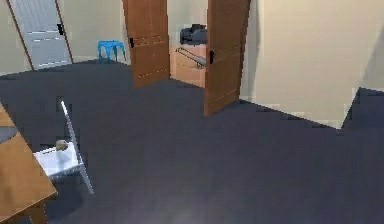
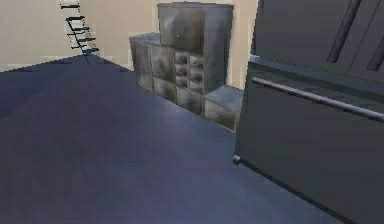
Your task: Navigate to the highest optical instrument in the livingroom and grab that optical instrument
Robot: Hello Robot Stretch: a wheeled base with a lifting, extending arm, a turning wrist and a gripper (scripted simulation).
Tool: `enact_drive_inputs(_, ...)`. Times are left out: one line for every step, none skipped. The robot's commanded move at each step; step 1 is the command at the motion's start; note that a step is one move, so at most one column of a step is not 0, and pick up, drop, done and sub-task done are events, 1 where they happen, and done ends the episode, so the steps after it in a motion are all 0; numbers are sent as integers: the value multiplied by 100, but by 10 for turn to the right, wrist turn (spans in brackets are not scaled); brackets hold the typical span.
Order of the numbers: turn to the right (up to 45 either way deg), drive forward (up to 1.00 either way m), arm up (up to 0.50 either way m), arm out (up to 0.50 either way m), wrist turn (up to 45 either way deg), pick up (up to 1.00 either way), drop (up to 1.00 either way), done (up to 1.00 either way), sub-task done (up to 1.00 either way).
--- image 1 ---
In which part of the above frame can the brown wooden room door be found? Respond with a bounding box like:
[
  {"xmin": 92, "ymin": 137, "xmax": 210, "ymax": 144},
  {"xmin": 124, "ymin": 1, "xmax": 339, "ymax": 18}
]
[
  {"xmin": 121, "ymin": 0, "xmax": 171, "ymax": 89},
  {"xmin": 203, "ymin": 0, "xmax": 252, "ymax": 117}
]

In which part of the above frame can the dark grey armchair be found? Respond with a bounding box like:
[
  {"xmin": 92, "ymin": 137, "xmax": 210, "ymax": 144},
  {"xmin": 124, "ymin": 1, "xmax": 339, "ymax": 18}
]
[{"xmin": 179, "ymin": 23, "xmax": 208, "ymax": 46}]

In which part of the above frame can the blue plastic stool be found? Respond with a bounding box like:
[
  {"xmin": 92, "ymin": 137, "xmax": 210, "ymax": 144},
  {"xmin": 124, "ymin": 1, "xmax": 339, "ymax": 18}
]
[{"xmin": 97, "ymin": 40, "xmax": 127, "ymax": 63}]

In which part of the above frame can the small tan round object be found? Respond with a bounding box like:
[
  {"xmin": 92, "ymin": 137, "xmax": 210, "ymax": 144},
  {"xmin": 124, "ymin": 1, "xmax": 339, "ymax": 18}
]
[{"xmin": 55, "ymin": 139, "xmax": 70, "ymax": 152}]

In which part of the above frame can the white chair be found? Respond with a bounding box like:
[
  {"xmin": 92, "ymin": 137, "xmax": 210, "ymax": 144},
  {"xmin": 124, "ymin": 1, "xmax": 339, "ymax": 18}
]
[{"xmin": 33, "ymin": 99, "xmax": 95, "ymax": 195}]

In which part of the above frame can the white room door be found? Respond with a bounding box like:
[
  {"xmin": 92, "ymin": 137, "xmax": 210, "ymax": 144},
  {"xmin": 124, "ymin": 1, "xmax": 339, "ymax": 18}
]
[{"xmin": 7, "ymin": 0, "xmax": 74, "ymax": 71}]

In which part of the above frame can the brown wooden table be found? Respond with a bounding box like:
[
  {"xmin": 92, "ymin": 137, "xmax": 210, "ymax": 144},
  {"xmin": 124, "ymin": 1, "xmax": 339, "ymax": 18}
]
[{"xmin": 0, "ymin": 102, "xmax": 58, "ymax": 224}]

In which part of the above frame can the grey plate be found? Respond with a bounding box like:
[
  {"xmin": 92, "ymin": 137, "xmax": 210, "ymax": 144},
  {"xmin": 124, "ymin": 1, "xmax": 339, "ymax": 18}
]
[{"xmin": 0, "ymin": 125, "xmax": 18, "ymax": 144}]

